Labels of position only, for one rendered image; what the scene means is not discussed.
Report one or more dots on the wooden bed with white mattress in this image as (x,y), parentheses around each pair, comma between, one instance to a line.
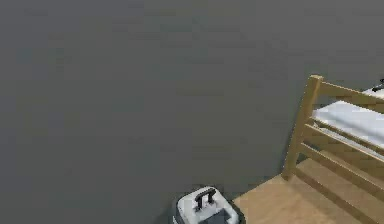
(346,133)

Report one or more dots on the metal garbage can with lid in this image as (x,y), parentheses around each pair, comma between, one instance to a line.
(206,208)

